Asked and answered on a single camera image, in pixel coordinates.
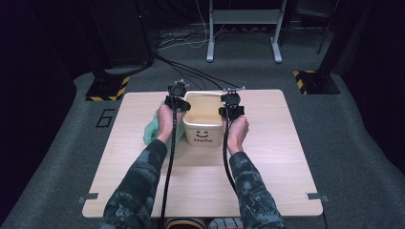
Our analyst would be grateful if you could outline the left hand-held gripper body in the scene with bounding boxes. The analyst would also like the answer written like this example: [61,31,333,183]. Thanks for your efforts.
[163,79,189,111]

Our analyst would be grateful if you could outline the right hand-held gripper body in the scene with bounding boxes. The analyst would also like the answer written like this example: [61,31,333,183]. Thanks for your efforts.
[220,85,245,121]

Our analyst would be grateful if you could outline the cream smiley trash bin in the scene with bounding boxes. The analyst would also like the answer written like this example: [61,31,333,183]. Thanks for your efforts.
[181,91,224,148]

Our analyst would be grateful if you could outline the green plastic garbage bag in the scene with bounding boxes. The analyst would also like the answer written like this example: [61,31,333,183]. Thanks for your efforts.
[142,100,187,147]

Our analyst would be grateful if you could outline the person's right hand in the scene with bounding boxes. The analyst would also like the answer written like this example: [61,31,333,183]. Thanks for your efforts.
[224,115,250,156]

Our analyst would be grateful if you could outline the person's left hand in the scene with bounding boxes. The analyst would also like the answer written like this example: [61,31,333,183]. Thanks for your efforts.
[156,104,186,145]

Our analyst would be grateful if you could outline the black stand with striped base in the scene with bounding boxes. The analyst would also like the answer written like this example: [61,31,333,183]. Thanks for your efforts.
[292,0,371,95]
[85,0,132,102]

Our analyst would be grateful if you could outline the black cabinet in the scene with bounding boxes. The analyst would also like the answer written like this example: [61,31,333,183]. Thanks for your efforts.
[89,0,157,70]

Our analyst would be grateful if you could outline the person's right shoe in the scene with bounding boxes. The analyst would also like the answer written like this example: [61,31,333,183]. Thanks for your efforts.
[208,218,245,229]

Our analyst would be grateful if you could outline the person's shoe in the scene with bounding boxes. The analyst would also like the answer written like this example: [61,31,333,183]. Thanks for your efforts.
[165,218,207,229]
[208,218,245,229]

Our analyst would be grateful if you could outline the person's left shoe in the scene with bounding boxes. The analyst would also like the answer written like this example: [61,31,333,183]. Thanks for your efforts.
[165,218,207,229]

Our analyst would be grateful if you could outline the grey table edge clamp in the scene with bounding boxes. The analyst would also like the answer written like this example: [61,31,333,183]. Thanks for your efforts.
[306,192,330,204]

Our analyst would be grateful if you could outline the dark curtain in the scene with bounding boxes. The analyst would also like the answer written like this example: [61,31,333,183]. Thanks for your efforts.
[0,0,77,220]
[337,0,405,176]

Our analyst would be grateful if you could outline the black floor cables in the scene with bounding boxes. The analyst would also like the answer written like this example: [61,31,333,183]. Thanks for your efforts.
[156,53,243,91]

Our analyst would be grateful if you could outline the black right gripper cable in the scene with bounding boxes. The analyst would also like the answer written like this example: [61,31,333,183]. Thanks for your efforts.
[223,118,239,195]

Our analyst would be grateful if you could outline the white floor cables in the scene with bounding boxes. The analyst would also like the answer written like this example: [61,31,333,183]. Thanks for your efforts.
[157,0,225,52]

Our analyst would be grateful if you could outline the white metal desk frame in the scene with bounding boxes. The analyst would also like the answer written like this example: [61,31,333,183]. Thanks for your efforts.
[205,0,288,64]

